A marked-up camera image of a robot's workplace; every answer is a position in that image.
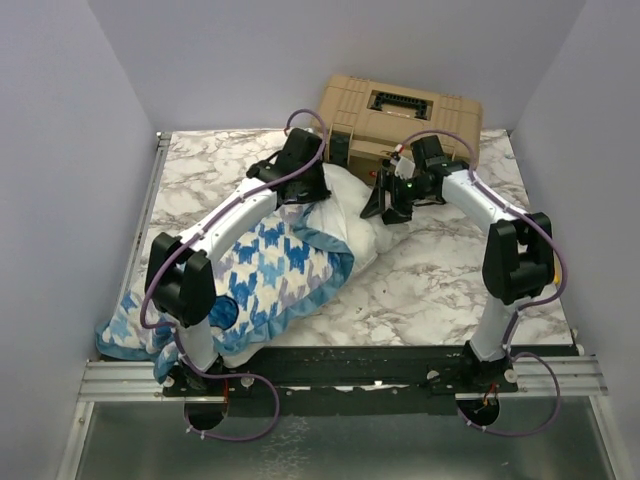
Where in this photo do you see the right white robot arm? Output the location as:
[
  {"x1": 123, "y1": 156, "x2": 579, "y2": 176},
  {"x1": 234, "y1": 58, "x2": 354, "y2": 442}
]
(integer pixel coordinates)
[{"x1": 360, "y1": 129, "x2": 555, "y2": 391}]

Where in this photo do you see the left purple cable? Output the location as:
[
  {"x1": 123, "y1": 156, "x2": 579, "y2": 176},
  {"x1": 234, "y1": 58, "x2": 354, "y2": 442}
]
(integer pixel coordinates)
[{"x1": 138, "y1": 108, "x2": 331, "y2": 444}]

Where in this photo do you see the purple cable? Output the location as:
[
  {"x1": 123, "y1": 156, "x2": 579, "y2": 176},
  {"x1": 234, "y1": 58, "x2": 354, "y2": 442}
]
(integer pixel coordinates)
[
  {"x1": 138, "y1": 108, "x2": 331, "y2": 444},
  {"x1": 399, "y1": 129, "x2": 571, "y2": 437}
]

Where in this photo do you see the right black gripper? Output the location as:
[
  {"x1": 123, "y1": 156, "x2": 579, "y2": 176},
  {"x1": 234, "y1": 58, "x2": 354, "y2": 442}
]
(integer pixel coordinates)
[{"x1": 360, "y1": 169, "x2": 433, "y2": 227}]

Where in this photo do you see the tan plastic toolbox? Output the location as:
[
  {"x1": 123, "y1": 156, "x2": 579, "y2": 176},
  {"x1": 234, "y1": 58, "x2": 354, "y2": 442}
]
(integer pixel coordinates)
[{"x1": 316, "y1": 74, "x2": 483, "y2": 184}]

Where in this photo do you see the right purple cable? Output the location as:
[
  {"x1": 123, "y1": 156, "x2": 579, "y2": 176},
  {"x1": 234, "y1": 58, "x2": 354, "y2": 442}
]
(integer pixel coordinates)
[{"x1": 399, "y1": 129, "x2": 571, "y2": 437}]

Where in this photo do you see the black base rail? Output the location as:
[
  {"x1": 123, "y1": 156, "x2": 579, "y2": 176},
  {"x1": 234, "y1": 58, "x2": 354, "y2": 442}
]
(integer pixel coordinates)
[{"x1": 99, "y1": 342, "x2": 539, "y2": 419}]

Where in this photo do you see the white pillow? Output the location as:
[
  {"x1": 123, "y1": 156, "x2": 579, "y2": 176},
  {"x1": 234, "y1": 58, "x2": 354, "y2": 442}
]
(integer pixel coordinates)
[{"x1": 219, "y1": 127, "x2": 416, "y2": 371}]

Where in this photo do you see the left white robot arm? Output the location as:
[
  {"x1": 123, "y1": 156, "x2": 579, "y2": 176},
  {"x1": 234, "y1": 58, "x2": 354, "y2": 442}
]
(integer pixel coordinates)
[{"x1": 139, "y1": 128, "x2": 328, "y2": 395}]

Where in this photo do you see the white pillowcase blue trim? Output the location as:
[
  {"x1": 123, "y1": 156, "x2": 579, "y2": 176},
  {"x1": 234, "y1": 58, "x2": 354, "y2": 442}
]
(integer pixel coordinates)
[{"x1": 96, "y1": 205, "x2": 355, "y2": 382}]

